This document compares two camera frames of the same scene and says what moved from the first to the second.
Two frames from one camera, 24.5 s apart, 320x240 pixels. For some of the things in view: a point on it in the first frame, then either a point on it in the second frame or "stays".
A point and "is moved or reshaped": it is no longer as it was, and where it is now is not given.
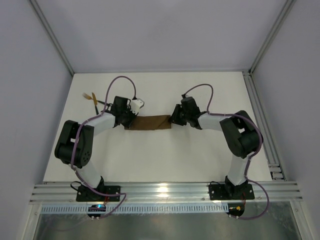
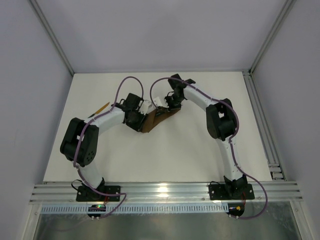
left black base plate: [85, 194] stays
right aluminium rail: [275, 170] stays
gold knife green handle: [95, 102] -> [99, 109]
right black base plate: [231, 191] stays
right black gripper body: [176, 116] -> [171, 105]
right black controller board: [236, 209] stays
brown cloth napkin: [150, 122] is moved or reshaped
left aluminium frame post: [53, 35] stays
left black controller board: [96, 207] stays
